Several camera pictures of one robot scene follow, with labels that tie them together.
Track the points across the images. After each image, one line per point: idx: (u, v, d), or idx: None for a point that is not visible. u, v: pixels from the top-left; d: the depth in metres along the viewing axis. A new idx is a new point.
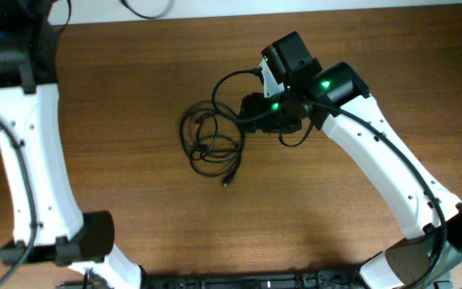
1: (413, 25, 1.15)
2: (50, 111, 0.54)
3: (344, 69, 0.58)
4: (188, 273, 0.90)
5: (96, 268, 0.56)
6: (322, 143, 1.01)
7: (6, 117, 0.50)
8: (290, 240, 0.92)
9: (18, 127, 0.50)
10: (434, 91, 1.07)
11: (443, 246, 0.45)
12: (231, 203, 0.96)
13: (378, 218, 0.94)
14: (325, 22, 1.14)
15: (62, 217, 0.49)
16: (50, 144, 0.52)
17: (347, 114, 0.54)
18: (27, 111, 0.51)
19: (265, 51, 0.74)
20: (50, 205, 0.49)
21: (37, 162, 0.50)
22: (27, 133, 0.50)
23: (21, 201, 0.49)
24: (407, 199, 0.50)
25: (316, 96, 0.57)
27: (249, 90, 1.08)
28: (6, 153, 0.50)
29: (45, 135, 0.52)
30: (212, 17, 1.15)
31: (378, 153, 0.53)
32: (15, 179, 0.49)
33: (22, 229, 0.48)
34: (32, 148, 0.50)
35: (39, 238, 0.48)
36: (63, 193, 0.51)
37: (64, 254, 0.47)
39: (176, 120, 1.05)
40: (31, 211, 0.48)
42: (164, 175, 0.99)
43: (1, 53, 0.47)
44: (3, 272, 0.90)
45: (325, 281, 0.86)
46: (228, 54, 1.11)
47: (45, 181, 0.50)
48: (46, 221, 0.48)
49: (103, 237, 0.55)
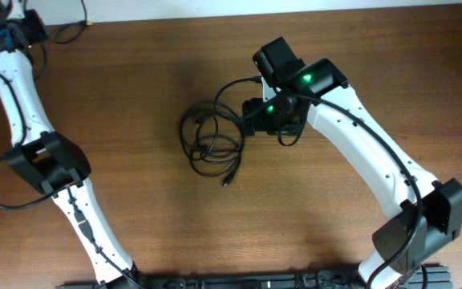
1: (413, 24, 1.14)
2: (26, 70, 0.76)
3: (325, 65, 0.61)
4: (188, 273, 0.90)
5: (79, 198, 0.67)
6: (322, 143, 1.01)
7: (0, 70, 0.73)
8: (290, 240, 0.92)
9: (6, 73, 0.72)
10: (434, 91, 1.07)
11: (420, 223, 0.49)
12: (230, 203, 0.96)
13: (379, 218, 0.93)
14: (324, 22, 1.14)
15: (42, 121, 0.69)
16: (30, 85, 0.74)
17: (326, 102, 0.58)
18: (14, 60, 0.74)
19: (255, 55, 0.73)
20: (33, 115, 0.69)
21: (22, 91, 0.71)
22: (15, 77, 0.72)
23: (14, 114, 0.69)
24: (385, 177, 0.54)
25: (298, 88, 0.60)
27: (250, 90, 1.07)
28: (1, 90, 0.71)
29: (26, 79, 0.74)
30: (212, 17, 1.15)
31: (357, 138, 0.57)
32: (9, 106, 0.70)
33: (17, 133, 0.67)
34: (17, 82, 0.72)
35: (30, 136, 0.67)
36: (39, 110, 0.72)
37: (49, 142, 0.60)
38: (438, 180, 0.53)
39: (176, 119, 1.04)
40: (22, 117, 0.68)
42: (164, 175, 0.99)
43: None
44: (3, 273, 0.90)
45: (325, 281, 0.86)
46: (228, 54, 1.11)
47: (28, 99, 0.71)
48: (33, 125, 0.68)
49: (83, 160, 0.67)
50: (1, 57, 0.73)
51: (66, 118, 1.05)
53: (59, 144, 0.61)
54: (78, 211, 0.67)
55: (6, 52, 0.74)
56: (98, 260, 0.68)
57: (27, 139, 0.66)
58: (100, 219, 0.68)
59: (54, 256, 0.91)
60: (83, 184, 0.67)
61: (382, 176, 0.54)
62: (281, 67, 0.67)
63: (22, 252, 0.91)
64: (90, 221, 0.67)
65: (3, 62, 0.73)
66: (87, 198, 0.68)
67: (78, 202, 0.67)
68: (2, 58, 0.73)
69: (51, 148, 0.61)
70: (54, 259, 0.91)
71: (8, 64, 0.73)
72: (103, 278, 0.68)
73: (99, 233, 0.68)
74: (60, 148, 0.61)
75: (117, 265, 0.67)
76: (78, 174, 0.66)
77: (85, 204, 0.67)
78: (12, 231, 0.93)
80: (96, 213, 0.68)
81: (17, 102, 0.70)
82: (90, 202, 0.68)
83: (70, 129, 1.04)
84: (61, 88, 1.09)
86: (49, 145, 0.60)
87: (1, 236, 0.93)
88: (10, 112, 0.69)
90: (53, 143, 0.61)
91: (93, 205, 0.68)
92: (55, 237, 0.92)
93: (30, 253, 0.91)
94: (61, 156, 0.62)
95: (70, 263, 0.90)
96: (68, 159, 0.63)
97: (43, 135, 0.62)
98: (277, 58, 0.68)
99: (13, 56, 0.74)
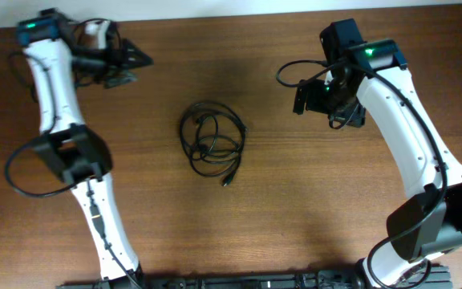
1: (413, 24, 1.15)
2: (68, 62, 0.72)
3: (389, 46, 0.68)
4: (188, 273, 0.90)
5: (96, 192, 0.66)
6: (322, 143, 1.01)
7: (39, 56, 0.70)
8: (290, 240, 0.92)
9: (46, 59, 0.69)
10: (435, 91, 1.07)
11: (437, 205, 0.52)
12: (231, 203, 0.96)
13: (379, 218, 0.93)
14: (325, 22, 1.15)
15: (72, 114, 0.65)
16: (67, 75, 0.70)
17: (379, 77, 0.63)
18: (54, 48, 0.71)
19: (322, 32, 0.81)
20: (65, 105, 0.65)
21: (58, 80, 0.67)
22: (54, 64, 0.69)
23: (46, 101, 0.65)
24: (417, 159, 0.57)
25: (358, 60, 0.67)
27: (250, 91, 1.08)
28: (37, 77, 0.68)
29: (65, 68, 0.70)
30: (212, 17, 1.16)
31: (401, 116, 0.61)
32: (44, 92, 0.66)
33: (46, 122, 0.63)
34: (55, 70, 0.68)
35: (59, 126, 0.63)
36: (74, 102, 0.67)
37: (77, 133, 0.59)
38: None
39: (176, 120, 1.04)
40: (54, 106, 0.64)
42: (164, 175, 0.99)
43: (38, 33, 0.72)
44: (4, 272, 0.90)
45: (325, 280, 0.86)
46: (228, 54, 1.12)
47: (63, 88, 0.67)
48: (63, 116, 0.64)
49: (107, 154, 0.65)
50: (43, 45, 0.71)
51: None
53: (83, 138, 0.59)
54: (94, 205, 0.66)
55: (49, 40, 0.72)
56: (105, 256, 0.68)
57: (55, 129, 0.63)
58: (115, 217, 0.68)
59: (54, 257, 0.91)
60: (104, 180, 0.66)
61: (415, 157, 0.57)
62: (344, 44, 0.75)
63: (22, 251, 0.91)
64: (103, 217, 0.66)
65: (46, 50, 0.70)
66: (106, 193, 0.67)
67: (95, 196, 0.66)
68: (47, 46, 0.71)
69: (77, 140, 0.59)
70: (54, 258, 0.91)
71: (49, 52, 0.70)
72: (108, 273, 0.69)
73: (111, 229, 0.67)
74: (87, 142, 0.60)
75: (123, 264, 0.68)
76: (99, 169, 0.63)
77: (102, 200, 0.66)
78: (12, 230, 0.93)
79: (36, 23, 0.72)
80: (111, 209, 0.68)
81: (52, 91, 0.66)
82: (107, 197, 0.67)
83: None
84: None
86: (74, 136, 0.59)
87: (1, 236, 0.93)
88: (44, 99, 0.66)
90: (79, 136, 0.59)
91: (109, 201, 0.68)
92: (55, 237, 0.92)
93: (30, 253, 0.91)
94: (87, 148, 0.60)
95: (70, 263, 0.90)
96: (92, 152, 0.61)
97: (72, 126, 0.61)
98: (342, 34, 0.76)
99: (53, 45, 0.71)
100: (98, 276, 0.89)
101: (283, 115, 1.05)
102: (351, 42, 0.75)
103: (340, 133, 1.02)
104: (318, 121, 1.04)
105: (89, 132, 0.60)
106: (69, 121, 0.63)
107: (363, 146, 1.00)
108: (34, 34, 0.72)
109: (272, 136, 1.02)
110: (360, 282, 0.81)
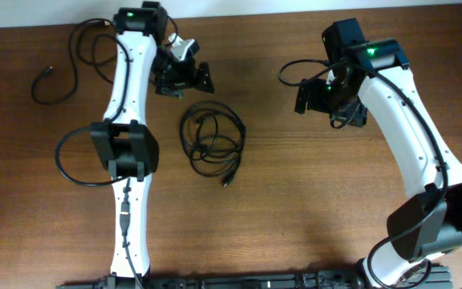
1: (412, 23, 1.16)
2: (150, 57, 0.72)
3: (391, 45, 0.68)
4: (188, 273, 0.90)
5: (133, 189, 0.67)
6: (322, 143, 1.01)
7: (127, 44, 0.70)
8: (290, 240, 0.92)
9: (131, 50, 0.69)
10: (435, 90, 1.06)
11: (438, 205, 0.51)
12: (231, 203, 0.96)
13: (379, 218, 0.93)
14: (323, 22, 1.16)
15: (138, 111, 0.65)
16: (146, 71, 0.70)
17: (381, 76, 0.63)
18: (145, 42, 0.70)
19: (325, 31, 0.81)
20: (133, 100, 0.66)
21: (135, 74, 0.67)
22: (137, 58, 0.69)
23: (117, 91, 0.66)
24: (418, 159, 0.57)
25: (360, 59, 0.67)
27: (250, 90, 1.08)
28: (119, 64, 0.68)
29: (146, 64, 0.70)
30: (213, 17, 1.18)
31: (402, 116, 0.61)
32: (118, 82, 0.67)
33: (111, 110, 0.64)
34: (136, 63, 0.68)
35: (122, 120, 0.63)
36: (142, 99, 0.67)
37: (136, 132, 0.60)
38: None
39: (176, 120, 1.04)
40: (123, 97, 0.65)
42: (164, 175, 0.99)
43: (135, 22, 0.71)
44: (4, 272, 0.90)
45: (325, 280, 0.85)
46: (229, 54, 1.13)
47: (137, 83, 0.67)
48: (128, 109, 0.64)
49: (154, 157, 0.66)
50: (134, 35, 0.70)
51: (66, 118, 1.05)
53: (140, 139, 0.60)
54: (126, 201, 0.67)
55: (141, 34, 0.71)
56: (119, 252, 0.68)
57: (120, 120, 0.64)
58: (142, 217, 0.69)
59: (54, 256, 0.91)
60: (143, 180, 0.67)
61: (415, 157, 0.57)
62: (346, 43, 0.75)
63: (22, 251, 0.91)
64: (131, 216, 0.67)
65: (134, 41, 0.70)
66: (140, 193, 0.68)
67: (131, 193, 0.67)
68: (136, 35, 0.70)
69: (133, 137, 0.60)
70: (54, 258, 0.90)
71: (137, 43, 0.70)
72: (117, 269, 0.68)
73: (133, 229, 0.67)
74: (141, 143, 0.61)
75: (134, 266, 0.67)
76: (142, 170, 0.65)
77: (135, 198, 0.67)
78: (12, 230, 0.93)
79: (135, 14, 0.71)
80: (140, 210, 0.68)
81: (126, 82, 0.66)
82: (140, 198, 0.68)
83: (70, 128, 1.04)
84: (62, 87, 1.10)
86: (133, 133, 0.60)
87: (1, 235, 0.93)
88: (116, 88, 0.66)
90: (136, 135, 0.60)
91: (142, 201, 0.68)
92: (55, 237, 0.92)
93: (30, 253, 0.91)
94: (138, 148, 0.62)
95: (70, 263, 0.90)
96: (142, 154, 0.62)
97: (133, 124, 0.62)
98: (343, 33, 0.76)
99: (145, 38, 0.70)
100: (98, 276, 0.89)
101: (282, 115, 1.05)
102: (353, 41, 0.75)
103: (339, 133, 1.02)
104: (318, 121, 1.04)
105: (146, 133, 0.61)
106: (133, 118, 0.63)
107: (363, 146, 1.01)
108: (131, 22, 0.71)
109: (272, 136, 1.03)
110: (360, 282, 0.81)
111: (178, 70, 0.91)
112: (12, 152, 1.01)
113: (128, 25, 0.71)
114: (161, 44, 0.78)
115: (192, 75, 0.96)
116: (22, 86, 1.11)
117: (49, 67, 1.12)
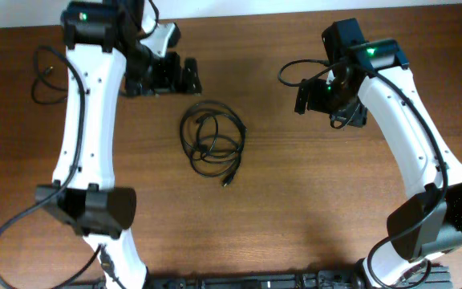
1: (411, 23, 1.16)
2: (114, 85, 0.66)
3: (391, 45, 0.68)
4: (188, 273, 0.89)
5: (110, 246, 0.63)
6: (322, 143, 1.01)
7: (80, 71, 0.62)
8: (290, 240, 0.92)
9: (87, 80, 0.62)
10: (435, 90, 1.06)
11: (438, 206, 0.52)
12: (231, 203, 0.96)
13: (379, 218, 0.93)
14: (323, 22, 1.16)
15: (99, 165, 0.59)
16: (108, 102, 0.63)
17: (381, 76, 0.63)
18: (101, 66, 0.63)
19: (325, 31, 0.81)
20: (91, 152, 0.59)
21: (94, 114, 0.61)
22: (93, 91, 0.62)
23: (70, 140, 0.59)
24: (418, 159, 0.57)
25: (360, 59, 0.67)
27: (250, 91, 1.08)
28: (72, 99, 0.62)
29: (107, 92, 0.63)
30: (213, 17, 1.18)
31: (402, 116, 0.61)
32: (71, 129, 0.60)
33: (64, 168, 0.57)
34: (94, 98, 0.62)
35: (74, 181, 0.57)
36: (102, 142, 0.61)
37: (95, 201, 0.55)
38: None
39: (176, 120, 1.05)
40: (77, 148, 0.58)
42: (164, 175, 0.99)
43: (87, 26, 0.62)
44: (3, 273, 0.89)
45: (325, 280, 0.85)
46: (229, 54, 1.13)
47: (97, 128, 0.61)
48: (84, 167, 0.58)
49: (124, 215, 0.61)
50: (89, 57, 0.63)
51: (66, 118, 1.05)
53: (101, 209, 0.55)
54: (105, 254, 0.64)
55: (99, 48, 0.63)
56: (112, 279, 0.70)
57: (74, 181, 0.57)
58: (125, 246, 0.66)
59: (54, 257, 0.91)
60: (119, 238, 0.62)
61: (415, 157, 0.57)
62: (346, 43, 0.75)
63: (22, 252, 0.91)
64: (114, 262, 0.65)
65: (90, 62, 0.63)
66: (119, 246, 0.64)
67: (108, 248, 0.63)
68: (90, 57, 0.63)
69: (91, 206, 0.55)
70: (54, 258, 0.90)
71: (93, 70, 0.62)
72: (115, 287, 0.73)
73: (120, 267, 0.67)
74: (103, 211, 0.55)
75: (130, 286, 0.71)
76: (114, 230, 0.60)
77: (115, 251, 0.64)
78: (12, 230, 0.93)
79: (88, 14, 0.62)
80: (123, 254, 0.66)
81: (80, 124, 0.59)
82: (120, 248, 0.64)
83: None
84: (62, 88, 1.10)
86: (89, 201, 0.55)
87: (2, 235, 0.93)
88: (69, 134, 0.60)
90: (95, 204, 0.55)
91: (122, 250, 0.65)
92: (55, 237, 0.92)
93: (30, 254, 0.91)
94: (100, 217, 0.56)
95: (70, 263, 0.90)
96: (107, 220, 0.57)
97: (91, 189, 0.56)
98: (343, 33, 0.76)
99: (103, 63, 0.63)
100: (98, 276, 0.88)
101: (282, 115, 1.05)
102: (352, 41, 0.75)
103: (339, 134, 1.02)
104: (317, 122, 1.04)
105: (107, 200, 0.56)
106: (89, 177, 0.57)
107: (363, 146, 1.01)
108: (82, 25, 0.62)
109: (272, 136, 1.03)
110: (360, 282, 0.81)
111: (160, 74, 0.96)
112: (11, 153, 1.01)
113: (79, 29, 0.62)
114: (129, 47, 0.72)
115: (176, 79, 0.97)
116: (22, 86, 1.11)
117: (49, 67, 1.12)
